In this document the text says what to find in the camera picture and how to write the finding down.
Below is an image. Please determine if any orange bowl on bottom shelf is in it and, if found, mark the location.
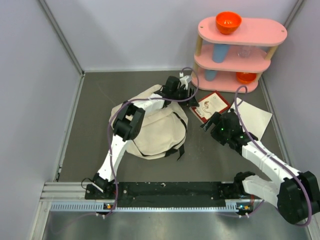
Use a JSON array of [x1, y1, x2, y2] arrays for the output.
[[236, 72, 257, 85]]

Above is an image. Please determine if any orange bowl on shelf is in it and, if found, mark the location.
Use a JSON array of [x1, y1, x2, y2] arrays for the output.
[[236, 72, 257, 85], [215, 11, 242, 35]]

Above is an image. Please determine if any blue cup on bottom shelf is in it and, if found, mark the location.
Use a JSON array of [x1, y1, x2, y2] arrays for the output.
[[204, 69, 217, 82]]

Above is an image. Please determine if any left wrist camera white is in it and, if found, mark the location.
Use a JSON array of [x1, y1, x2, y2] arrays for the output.
[[179, 72, 192, 89]]

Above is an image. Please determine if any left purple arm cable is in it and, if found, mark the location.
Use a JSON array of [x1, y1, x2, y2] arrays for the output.
[[94, 66, 200, 218]]

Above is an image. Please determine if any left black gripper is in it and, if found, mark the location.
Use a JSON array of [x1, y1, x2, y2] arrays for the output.
[[170, 86, 199, 107]]

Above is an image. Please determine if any red cover book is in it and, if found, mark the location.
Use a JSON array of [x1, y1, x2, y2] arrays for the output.
[[190, 91, 231, 123]]

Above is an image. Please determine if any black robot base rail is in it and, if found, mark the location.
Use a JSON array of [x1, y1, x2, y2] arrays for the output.
[[84, 181, 241, 208]]

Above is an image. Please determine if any blue cup on middle shelf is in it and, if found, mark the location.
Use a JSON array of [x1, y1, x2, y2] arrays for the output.
[[212, 43, 230, 63]]

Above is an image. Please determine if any orange bowl on top shelf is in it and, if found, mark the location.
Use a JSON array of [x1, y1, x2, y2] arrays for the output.
[[215, 11, 242, 35]]

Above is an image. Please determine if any clear glass on middle shelf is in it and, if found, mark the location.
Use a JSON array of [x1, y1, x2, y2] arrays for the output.
[[237, 45, 253, 58]]

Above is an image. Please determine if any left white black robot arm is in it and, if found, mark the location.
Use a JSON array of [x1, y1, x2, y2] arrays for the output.
[[92, 75, 199, 199]]

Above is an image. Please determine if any pink three-tier shelf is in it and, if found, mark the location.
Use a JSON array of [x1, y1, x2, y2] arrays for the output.
[[192, 16, 288, 93]]

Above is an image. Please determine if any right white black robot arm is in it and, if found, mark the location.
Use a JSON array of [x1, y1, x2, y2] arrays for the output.
[[201, 109, 320, 225]]

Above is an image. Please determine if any blue cup on shelf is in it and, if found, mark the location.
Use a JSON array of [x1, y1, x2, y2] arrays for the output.
[[212, 43, 230, 63], [204, 69, 217, 82]]

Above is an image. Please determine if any cream canvas student backpack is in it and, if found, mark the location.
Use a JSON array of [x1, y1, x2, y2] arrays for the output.
[[109, 84, 189, 162]]

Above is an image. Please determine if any white square notebook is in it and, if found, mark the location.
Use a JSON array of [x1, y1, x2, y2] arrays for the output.
[[238, 101, 273, 140]]

